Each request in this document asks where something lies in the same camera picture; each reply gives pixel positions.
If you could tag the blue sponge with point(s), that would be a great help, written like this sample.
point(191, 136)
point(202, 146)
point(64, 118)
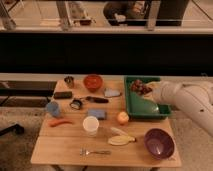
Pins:
point(100, 114)

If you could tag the grey white cloth piece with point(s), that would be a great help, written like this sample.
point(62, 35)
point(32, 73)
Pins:
point(109, 93)

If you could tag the black handled knife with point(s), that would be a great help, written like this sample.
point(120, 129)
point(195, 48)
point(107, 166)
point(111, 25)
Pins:
point(96, 99)

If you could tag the blue plastic cup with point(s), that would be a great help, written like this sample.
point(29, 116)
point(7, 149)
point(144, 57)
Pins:
point(53, 109)

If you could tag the silver fork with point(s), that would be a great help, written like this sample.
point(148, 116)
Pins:
point(87, 152)

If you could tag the black rectangular block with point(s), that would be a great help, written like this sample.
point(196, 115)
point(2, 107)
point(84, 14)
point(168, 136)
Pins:
point(62, 95)

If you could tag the green plastic tray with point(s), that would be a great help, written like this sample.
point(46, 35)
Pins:
point(140, 108)

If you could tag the black round measuring tape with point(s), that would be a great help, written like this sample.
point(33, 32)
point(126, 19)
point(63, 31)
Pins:
point(76, 104)

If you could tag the orange carrot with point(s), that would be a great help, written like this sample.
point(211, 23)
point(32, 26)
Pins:
point(56, 122)

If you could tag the dark red grape bunch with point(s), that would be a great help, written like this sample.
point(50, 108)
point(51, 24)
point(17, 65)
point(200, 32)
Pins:
point(139, 87)

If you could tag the small metal cup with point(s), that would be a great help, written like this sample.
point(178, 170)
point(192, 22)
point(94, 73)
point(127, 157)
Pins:
point(69, 80)

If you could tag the wooden table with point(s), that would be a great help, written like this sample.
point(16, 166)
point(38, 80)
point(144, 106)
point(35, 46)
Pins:
point(61, 145)

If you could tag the purple bowl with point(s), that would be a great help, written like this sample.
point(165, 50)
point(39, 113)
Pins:
point(159, 143)

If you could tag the white plastic cup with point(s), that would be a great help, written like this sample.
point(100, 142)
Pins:
point(91, 125)

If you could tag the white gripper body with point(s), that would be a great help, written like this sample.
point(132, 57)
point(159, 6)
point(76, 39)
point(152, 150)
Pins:
point(161, 92)

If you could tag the red bowl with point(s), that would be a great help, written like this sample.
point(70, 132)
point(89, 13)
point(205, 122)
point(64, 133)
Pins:
point(93, 82)

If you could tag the yellow banana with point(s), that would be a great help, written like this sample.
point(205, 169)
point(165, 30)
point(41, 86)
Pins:
point(121, 140)

